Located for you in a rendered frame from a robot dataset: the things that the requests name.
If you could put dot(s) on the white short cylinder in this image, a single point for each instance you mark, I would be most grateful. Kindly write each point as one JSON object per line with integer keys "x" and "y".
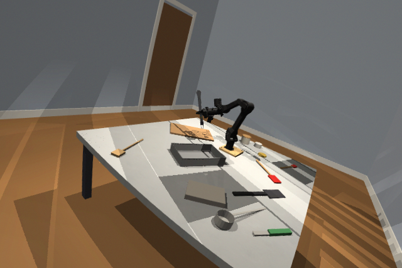
{"x": 258, "y": 145}

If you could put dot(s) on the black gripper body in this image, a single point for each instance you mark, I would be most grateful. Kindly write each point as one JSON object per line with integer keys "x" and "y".
{"x": 208, "y": 111}

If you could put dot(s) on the dark grey saucepan with long handle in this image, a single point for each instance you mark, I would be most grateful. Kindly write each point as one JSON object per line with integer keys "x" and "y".
{"x": 224, "y": 219}

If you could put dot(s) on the black spatula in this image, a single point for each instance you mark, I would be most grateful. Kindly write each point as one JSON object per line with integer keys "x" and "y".
{"x": 270, "y": 193}

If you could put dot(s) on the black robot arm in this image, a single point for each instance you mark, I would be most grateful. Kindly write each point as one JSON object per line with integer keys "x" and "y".
{"x": 231, "y": 133}

